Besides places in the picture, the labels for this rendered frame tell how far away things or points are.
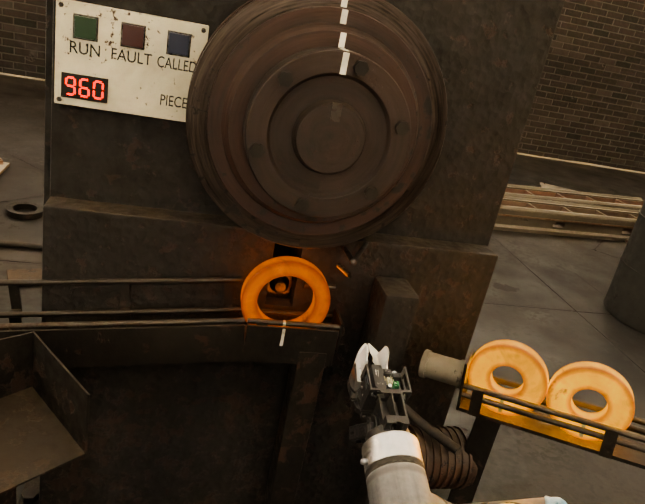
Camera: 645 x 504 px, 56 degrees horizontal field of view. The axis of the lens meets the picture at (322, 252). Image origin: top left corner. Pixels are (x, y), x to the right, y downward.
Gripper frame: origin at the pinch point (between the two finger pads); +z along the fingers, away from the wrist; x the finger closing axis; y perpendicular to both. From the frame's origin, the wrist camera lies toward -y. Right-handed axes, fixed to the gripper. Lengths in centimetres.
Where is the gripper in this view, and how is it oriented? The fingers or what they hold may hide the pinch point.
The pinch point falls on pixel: (366, 352)
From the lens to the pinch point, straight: 112.8
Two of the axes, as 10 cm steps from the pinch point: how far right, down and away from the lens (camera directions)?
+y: 2.3, -7.5, -6.3
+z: -0.9, -6.6, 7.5
